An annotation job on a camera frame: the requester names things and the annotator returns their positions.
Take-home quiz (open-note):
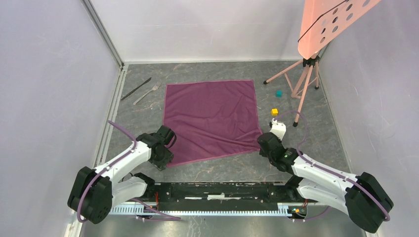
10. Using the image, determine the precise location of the purple cloth napkin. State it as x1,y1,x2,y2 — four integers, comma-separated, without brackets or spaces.
163,80,262,167

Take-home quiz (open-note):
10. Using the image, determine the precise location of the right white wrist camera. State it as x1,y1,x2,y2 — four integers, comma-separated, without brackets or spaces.
269,118,287,140

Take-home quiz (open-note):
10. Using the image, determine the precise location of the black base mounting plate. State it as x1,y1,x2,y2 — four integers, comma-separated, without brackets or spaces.
140,182,306,211

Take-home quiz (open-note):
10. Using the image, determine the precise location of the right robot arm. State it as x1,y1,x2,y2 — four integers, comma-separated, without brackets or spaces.
257,132,394,233

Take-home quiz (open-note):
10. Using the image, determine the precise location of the black knife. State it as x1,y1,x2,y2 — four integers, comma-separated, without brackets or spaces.
121,77,152,101

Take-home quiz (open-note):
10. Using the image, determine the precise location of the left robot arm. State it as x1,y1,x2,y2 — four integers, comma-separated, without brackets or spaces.
67,122,177,224

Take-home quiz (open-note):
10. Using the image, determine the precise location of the aluminium frame rail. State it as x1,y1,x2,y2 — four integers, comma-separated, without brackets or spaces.
81,0,128,167

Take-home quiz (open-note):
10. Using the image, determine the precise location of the yellow cube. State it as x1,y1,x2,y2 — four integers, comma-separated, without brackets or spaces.
271,108,279,116

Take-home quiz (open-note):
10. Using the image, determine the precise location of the pink music stand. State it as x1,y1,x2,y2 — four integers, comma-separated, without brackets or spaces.
263,0,380,113

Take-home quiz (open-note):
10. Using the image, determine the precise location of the silver fork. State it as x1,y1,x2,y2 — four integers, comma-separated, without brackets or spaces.
133,82,161,105

